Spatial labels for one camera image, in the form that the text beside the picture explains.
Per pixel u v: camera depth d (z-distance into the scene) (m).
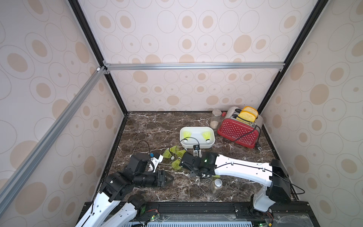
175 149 0.95
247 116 0.87
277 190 0.40
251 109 0.91
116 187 0.44
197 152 0.67
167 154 0.90
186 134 1.00
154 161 0.62
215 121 1.09
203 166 0.51
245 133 0.90
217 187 0.73
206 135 1.00
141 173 0.51
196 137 1.04
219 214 0.73
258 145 0.96
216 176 0.83
